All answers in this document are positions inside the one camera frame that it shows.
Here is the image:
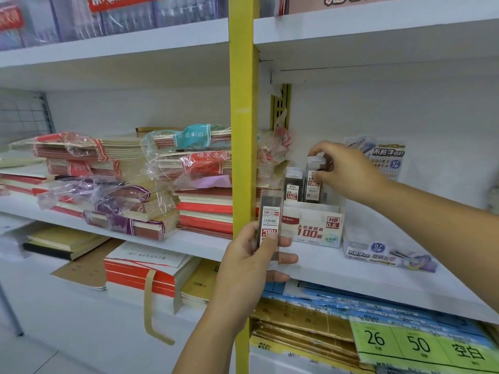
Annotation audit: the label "orange pink sign board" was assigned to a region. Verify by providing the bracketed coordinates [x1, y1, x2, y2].
[286, 0, 422, 15]

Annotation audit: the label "yellow notebook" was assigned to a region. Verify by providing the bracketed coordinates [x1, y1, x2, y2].
[180, 259, 220, 308]

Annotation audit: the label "red white receipt book bundle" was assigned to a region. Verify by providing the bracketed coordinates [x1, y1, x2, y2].
[103, 241, 202, 304]

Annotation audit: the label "flat red white book stack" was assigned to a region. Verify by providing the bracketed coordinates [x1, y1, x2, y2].
[0, 150, 54, 196]

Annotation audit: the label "yellow slotted bracket rail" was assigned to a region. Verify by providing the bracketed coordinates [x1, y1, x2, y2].
[270, 83, 292, 131]

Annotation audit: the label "brown kraft folder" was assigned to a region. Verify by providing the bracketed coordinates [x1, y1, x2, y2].
[50, 238, 125, 291]

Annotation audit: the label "grey wire grid panel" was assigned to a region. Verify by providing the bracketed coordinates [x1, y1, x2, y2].
[0, 91, 55, 143]

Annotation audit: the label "crumpled plastic-wrapped notebook pack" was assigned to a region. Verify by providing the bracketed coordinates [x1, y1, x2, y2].
[256, 109, 291, 188]

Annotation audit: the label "stack of gold paper packs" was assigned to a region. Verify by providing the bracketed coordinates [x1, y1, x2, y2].
[249, 298, 361, 370]

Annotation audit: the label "red-spine notebook stack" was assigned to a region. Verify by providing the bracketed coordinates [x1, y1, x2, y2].
[173, 186, 260, 240]

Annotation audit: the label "person's left hand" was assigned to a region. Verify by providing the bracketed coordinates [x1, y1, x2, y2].
[210, 221, 299, 334]

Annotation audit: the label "grey metal rack leg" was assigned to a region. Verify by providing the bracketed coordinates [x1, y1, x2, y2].
[0, 284, 25, 338]

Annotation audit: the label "white lead display box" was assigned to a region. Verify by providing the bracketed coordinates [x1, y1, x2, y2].
[281, 200, 345, 249]

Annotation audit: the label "tan notebooks with black spine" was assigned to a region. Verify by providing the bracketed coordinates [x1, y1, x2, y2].
[22, 225, 112, 261]

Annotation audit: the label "beige paper strap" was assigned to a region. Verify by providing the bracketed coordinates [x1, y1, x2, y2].
[143, 269, 184, 346]

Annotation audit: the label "wrapped teal-band notebook pack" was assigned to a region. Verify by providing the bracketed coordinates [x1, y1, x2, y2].
[141, 123, 231, 151]

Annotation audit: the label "pink paper sheet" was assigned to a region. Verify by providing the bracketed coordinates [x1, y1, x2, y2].
[191, 175, 233, 190]

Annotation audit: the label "person's right hand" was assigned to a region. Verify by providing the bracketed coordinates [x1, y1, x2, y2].
[307, 141, 391, 210]

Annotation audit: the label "wrapped purple-band notebook stack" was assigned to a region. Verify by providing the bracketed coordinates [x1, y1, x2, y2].
[37, 177, 181, 242]

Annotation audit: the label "person's right forearm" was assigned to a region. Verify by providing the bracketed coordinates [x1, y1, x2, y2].
[366, 179, 499, 304]

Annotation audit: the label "yellow shelf post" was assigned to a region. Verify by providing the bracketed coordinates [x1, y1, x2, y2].
[228, 0, 261, 374]

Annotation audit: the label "stack of blue paper packs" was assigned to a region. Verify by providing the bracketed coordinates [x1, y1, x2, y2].
[261, 280, 492, 339]

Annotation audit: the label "wrapped red-band notebook pack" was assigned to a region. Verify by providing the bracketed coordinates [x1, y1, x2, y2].
[145, 149, 233, 180]

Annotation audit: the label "clear pen packs red label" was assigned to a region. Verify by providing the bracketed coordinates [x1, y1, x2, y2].
[0, 0, 231, 51]

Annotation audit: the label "clear display of green purple tubes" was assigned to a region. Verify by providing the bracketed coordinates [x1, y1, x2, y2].
[342, 137, 439, 274]

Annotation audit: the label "wrapped red-band notebook stack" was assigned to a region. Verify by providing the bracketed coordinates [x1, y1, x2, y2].
[9, 132, 147, 180]

